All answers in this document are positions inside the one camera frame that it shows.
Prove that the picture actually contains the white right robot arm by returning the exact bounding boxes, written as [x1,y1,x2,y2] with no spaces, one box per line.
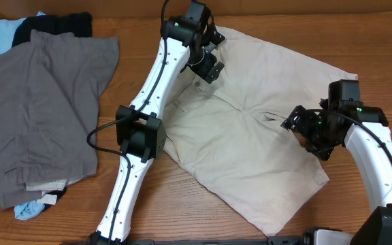
[268,80,392,245]

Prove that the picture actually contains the beige cotton shorts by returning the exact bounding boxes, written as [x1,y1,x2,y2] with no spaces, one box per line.
[163,27,357,235]

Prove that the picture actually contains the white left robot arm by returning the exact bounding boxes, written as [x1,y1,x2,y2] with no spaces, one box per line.
[86,1,226,244]

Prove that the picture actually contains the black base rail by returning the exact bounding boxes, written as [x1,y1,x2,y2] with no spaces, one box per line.
[64,234,314,245]

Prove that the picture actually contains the grey folded shorts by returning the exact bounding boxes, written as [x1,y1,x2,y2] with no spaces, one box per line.
[0,29,120,210]

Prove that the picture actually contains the light blue garment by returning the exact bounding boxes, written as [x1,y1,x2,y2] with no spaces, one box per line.
[0,18,64,221]

